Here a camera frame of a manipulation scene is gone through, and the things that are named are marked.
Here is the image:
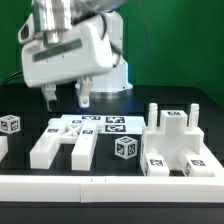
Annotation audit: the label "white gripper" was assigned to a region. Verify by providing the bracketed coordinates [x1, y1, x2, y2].
[18, 14, 120, 112]

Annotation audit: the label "white chair back piece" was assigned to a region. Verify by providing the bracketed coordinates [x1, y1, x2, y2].
[30, 119, 98, 171]

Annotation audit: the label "small white tag cube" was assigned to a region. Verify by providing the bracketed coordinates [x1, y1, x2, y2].
[115, 136, 138, 159]

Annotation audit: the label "white chair seat block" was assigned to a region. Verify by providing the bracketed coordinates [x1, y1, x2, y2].
[140, 103, 204, 170]

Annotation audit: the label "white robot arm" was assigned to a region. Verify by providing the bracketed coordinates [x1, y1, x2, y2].
[18, 0, 132, 108]

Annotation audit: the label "white tag sheet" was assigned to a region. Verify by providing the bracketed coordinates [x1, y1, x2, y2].
[61, 115, 145, 135]

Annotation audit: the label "white tag cube far left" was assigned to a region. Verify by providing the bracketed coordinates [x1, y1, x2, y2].
[0, 115, 21, 134]

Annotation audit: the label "white block left edge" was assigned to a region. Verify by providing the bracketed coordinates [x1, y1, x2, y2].
[0, 136, 8, 162]

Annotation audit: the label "black cables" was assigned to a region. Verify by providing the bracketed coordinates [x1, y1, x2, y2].
[0, 69, 24, 87]

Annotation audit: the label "white front fence rail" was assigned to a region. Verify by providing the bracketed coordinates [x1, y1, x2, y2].
[0, 175, 224, 203]

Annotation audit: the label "white fence rail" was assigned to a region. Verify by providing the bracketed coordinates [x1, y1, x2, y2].
[200, 144, 224, 178]
[0, 175, 224, 203]

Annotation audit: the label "white right fence rail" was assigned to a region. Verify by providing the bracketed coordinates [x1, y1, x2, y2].
[200, 144, 224, 178]

